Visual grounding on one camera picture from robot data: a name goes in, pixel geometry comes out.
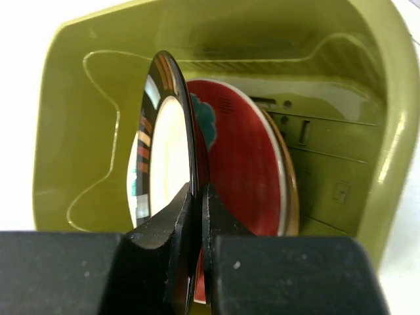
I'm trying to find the green plastic bin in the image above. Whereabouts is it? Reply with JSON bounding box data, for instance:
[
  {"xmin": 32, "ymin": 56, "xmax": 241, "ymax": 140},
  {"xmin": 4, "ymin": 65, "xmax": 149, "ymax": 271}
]
[{"xmin": 33, "ymin": 1, "xmax": 419, "ymax": 267}]

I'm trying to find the red teal flower plate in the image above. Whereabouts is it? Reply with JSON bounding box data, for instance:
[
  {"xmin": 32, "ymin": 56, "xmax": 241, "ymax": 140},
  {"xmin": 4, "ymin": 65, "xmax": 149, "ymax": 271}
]
[{"xmin": 185, "ymin": 78, "xmax": 289, "ymax": 305}]

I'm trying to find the black rimmed beige plate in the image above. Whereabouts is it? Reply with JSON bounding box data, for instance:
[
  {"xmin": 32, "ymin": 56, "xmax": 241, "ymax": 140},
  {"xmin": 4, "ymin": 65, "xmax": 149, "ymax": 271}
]
[{"xmin": 133, "ymin": 50, "xmax": 201, "ymax": 315}]

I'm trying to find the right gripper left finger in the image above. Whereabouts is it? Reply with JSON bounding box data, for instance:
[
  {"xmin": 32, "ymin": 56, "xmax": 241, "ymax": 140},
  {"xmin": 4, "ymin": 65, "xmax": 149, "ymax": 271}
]
[{"xmin": 1, "ymin": 185, "xmax": 192, "ymax": 314}]

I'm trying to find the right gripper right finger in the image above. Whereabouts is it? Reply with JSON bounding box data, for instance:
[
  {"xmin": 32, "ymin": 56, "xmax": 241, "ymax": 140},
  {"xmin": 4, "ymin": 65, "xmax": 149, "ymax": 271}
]
[{"xmin": 202, "ymin": 185, "xmax": 389, "ymax": 314}]

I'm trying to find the grey rabbit pattern plate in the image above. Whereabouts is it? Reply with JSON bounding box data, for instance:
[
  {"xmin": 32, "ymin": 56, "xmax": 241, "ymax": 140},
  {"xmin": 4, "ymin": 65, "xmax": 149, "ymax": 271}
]
[{"xmin": 126, "ymin": 132, "xmax": 149, "ymax": 228}]

